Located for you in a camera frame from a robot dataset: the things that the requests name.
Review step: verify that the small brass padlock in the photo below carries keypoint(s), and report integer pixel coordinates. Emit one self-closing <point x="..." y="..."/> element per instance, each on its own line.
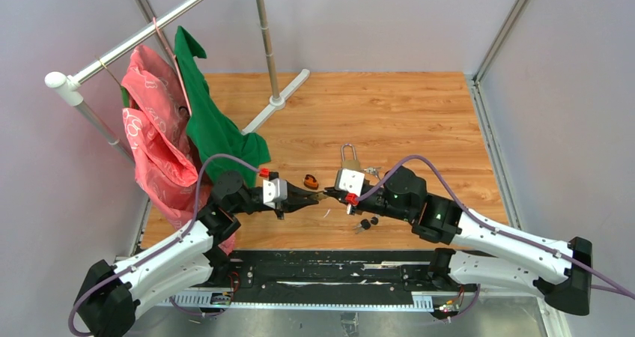
<point x="321" y="196"/>

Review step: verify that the white metal clothes rack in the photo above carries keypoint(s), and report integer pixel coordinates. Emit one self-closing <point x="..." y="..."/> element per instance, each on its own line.
<point x="67" y="86"/>

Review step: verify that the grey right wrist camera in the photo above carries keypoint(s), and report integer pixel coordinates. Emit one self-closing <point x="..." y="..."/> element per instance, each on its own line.
<point x="349" y="181"/>

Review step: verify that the orange black Opel padlock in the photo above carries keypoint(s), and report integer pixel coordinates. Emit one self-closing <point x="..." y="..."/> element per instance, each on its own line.
<point x="311" y="182"/>

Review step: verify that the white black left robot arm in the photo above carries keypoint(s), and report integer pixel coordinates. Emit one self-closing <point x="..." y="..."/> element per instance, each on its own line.
<point x="113" y="296"/>

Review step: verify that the aluminium frame post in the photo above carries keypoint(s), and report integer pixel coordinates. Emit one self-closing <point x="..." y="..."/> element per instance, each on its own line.
<point x="477" y="93"/>

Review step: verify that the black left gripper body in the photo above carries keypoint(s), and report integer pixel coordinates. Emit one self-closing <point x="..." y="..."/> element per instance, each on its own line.
<point x="279" y="211"/>

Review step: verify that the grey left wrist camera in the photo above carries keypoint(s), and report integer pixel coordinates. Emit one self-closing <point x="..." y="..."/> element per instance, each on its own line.
<point x="275" y="192"/>

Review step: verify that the large brass padlock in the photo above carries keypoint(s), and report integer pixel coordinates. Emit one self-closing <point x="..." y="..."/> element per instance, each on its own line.
<point x="349" y="158"/>

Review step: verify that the green garment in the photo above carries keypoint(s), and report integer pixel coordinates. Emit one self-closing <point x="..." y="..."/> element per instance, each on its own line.
<point x="208" y="128"/>

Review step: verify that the pink patterned garment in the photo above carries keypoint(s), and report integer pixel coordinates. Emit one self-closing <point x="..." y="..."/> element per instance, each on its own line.
<point x="155" y="127"/>

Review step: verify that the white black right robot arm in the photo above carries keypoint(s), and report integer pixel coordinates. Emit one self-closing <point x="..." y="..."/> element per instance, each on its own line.
<point x="476" y="250"/>

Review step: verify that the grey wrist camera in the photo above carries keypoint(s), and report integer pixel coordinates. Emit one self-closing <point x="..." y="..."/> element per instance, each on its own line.
<point x="349" y="181"/>
<point x="275" y="192"/>

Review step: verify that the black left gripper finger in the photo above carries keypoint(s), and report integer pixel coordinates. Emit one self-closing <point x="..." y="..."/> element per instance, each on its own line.
<point x="295" y="204"/>
<point x="295" y="192"/>

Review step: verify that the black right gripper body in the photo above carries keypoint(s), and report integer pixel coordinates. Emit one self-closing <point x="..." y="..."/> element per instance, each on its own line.
<point x="372" y="204"/>

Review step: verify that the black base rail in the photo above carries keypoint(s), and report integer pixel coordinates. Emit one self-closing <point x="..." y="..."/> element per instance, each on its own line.
<point x="323" y="280"/>

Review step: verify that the black-headed key bunch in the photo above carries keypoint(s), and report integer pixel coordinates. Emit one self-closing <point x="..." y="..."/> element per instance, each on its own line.
<point x="366" y="224"/>

